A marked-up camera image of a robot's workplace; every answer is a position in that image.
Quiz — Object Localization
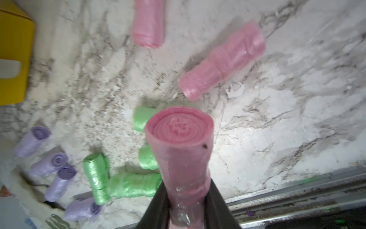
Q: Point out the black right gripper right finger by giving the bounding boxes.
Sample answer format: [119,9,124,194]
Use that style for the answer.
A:
[204,180,241,229]

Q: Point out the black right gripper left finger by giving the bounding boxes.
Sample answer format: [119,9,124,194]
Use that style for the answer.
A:
[135,182,170,229]

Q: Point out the green trash bag roll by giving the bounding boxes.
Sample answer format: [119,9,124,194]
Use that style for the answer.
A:
[132,106,161,132]
[83,153,111,206]
[138,145,159,170]
[106,172,163,199]

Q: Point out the purple trash bag roll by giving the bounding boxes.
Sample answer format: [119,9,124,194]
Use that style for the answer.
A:
[14,126,51,158]
[64,198,103,221]
[44,164,77,202]
[30,152,68,177]

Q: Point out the white green work glove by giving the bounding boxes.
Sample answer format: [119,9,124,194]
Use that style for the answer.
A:
[0,137,78,229]

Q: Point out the pink trash bag roll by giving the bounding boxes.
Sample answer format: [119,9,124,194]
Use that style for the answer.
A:
[144,106,214,229]
[179,21,266,101]
[132,0,165,49]

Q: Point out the yellow plastic drawer unit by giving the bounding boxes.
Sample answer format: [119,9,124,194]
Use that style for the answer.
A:
[1,1,35,106]

